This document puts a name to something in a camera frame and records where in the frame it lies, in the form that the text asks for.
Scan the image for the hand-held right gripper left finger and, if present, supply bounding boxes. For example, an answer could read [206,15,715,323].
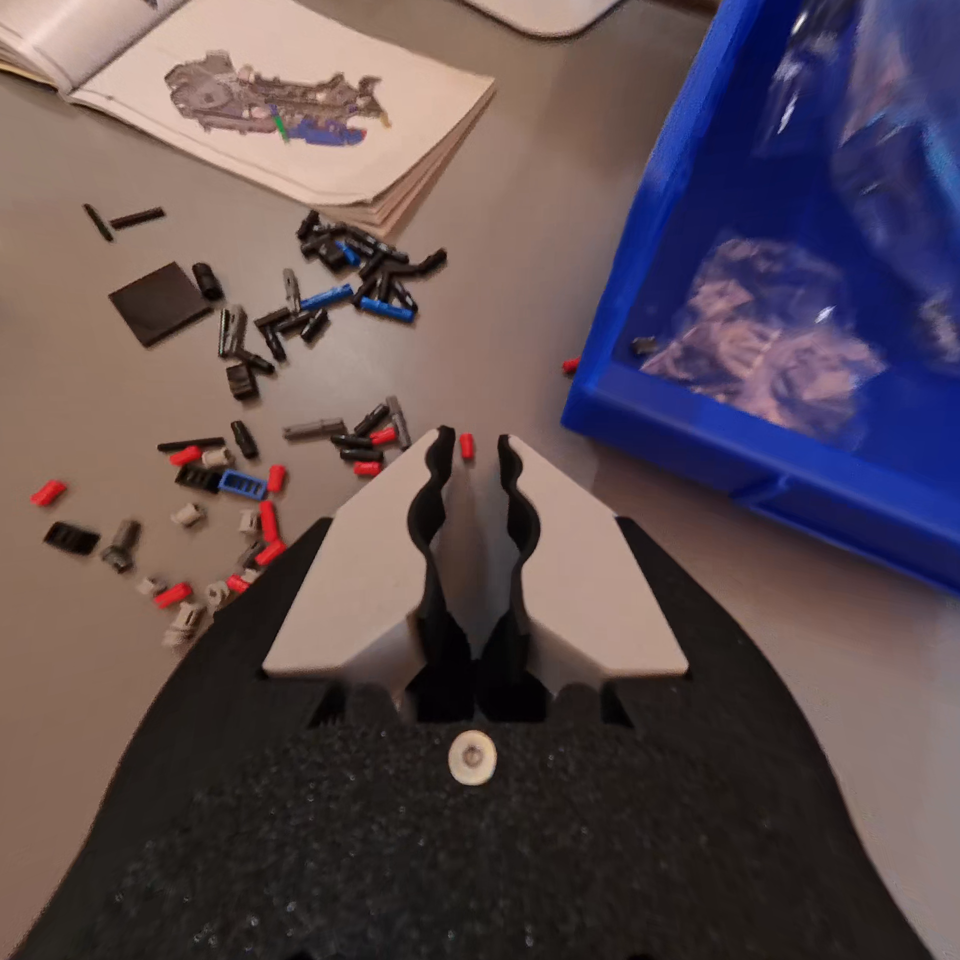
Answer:
[261,425,481,723]

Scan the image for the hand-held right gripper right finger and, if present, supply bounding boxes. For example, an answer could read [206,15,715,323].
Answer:
[477,432,691,723]

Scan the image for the scattered small lego pieces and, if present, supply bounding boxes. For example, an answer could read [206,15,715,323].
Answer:
[30,202,451,651]

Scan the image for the black square lego tile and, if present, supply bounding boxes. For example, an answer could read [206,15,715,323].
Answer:
[108,261,216,348]

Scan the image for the lego instruction booklet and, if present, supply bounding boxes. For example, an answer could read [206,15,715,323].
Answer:
[0,0,498,238]

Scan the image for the blue plastic bin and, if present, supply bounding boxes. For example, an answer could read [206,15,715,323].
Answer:
[561,0,960,595]

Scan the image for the plastic bag of brown parts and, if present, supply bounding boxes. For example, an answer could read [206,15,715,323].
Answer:
[639,237,888,445]

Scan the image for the clear plastic bag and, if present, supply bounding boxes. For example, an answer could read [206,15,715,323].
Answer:
[753,0,960,376]

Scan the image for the white rounded object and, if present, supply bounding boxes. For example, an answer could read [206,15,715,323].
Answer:
[456,0,627,39]

